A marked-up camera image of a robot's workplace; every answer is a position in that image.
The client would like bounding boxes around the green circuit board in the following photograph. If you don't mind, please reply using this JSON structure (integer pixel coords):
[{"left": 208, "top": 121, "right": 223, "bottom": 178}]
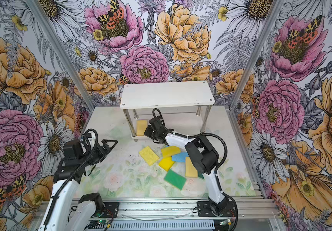
[{"left": 89, "top": 219, "right": 110, "bottom": 226}]

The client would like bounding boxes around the tan beige sponge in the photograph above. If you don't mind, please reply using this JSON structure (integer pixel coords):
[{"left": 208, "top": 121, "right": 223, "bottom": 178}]
[{"left": 136, "top": 120, "right": 148, "bottom": 136}]

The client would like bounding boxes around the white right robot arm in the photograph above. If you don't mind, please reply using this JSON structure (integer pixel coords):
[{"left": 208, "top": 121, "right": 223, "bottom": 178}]
[{"left": 144, "top": 116, "right": 231, "bottom": 216}]

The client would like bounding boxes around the dark green sponge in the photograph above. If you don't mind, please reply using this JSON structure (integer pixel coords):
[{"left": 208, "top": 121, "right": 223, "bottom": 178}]
[{"left": 197, "top": 172, "right": 204, "bottom": 179}]

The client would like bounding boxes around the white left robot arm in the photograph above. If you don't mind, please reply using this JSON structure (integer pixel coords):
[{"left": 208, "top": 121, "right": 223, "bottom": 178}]
[{"left": 38, "top": 139, "right": 119, "bottom": 231}]

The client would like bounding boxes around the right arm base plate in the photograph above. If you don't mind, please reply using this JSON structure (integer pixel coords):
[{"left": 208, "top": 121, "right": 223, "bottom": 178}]
[{"left": 197, "top": 201, "right": 237, "bottom": 217}]

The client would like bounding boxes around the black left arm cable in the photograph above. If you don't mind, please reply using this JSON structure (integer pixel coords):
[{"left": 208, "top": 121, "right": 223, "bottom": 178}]
[{"left": 43, "top": 128, "right": 99, "bottom": 229}]

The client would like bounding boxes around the bright yellow sponge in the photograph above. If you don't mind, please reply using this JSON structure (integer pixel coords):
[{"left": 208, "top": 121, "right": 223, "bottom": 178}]
[{"left": 158, "top": 157, "right": 175, "bottom": 171}]

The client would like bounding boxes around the black corrugated right cable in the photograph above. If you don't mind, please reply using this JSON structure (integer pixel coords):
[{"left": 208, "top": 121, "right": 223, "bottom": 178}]
[{"left": 152, "top": 108, "right": 239, "bottom": 231}]

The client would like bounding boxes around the white two-tier shelf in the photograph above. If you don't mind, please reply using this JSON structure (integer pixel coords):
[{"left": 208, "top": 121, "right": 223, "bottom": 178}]
[{"left": 120, "top": 81, "right": 215, "bottom": 141}]

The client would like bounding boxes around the white vented cable duct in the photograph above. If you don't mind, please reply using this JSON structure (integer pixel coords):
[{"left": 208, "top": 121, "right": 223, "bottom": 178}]
[{"left": 85, "top": 219, "right": 215, "bottom": 231}]

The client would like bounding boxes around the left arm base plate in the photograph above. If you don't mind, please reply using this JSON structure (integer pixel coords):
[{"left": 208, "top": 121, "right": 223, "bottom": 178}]
[{"left": 91, "top": 202, "right": 120, "bottom": 219}]

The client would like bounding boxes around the aluminium front rail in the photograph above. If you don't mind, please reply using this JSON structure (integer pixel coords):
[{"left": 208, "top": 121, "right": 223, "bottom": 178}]
[{"left": 103, "top": 196, "right": 279, "bottom": 220}]

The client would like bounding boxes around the yellow sponge green underside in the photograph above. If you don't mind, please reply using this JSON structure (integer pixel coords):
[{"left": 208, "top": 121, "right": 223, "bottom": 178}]
[{"left": 161, "top": 146, "right": 181, "bottom": 158}]

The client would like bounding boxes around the light blue sponge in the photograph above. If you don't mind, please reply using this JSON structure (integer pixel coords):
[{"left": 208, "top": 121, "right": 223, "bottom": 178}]
[{"left": 171, "top": 152, "right": 189, "bottom": 163}]

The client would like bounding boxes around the pale yellow porous sponge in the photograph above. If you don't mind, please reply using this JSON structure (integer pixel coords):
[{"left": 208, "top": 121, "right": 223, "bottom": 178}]
[{"left": 139, "top": 146, "right": 159, "bottom": 166}]

